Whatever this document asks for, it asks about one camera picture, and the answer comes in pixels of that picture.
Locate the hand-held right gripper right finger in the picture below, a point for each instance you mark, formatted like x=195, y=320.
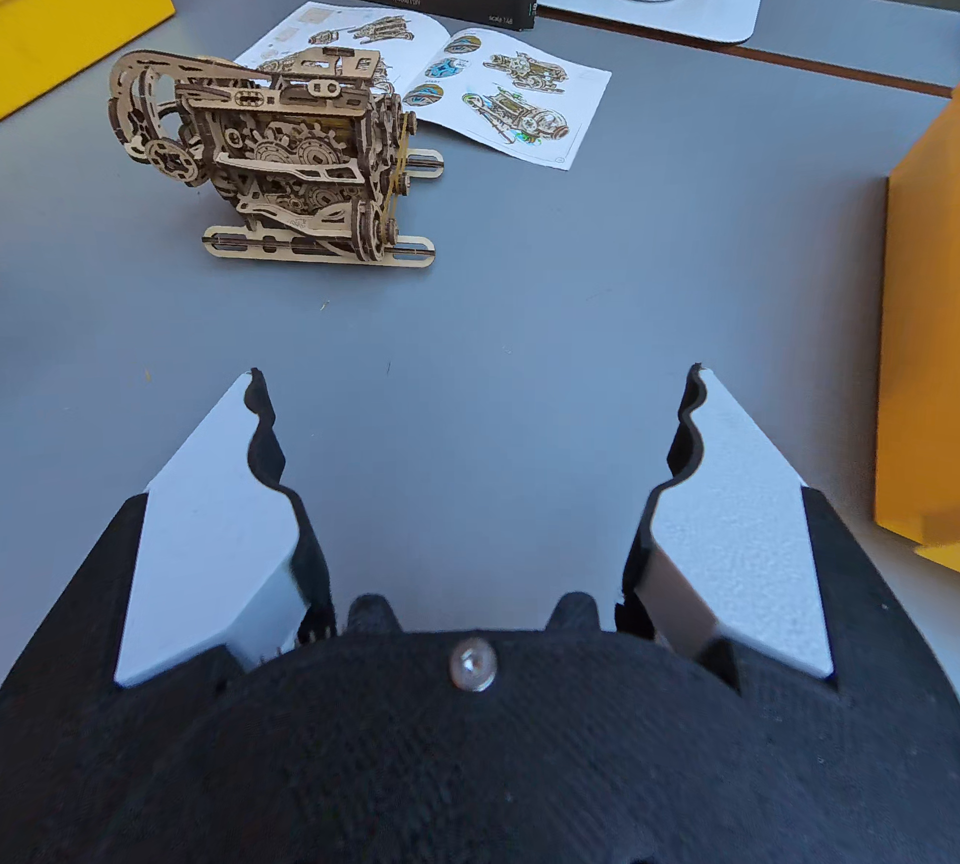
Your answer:
x=742, y=542

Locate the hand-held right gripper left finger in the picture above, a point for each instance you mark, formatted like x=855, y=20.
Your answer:
x=210, y=542

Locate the wooden mechanical model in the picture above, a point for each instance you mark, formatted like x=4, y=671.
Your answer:
x=300, y=152

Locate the yellow plastic bin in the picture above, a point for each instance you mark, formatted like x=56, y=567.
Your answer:
x=922, y=354
x=67, y=2

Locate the instruction booklet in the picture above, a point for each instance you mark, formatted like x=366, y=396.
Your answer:
x=585, y=99

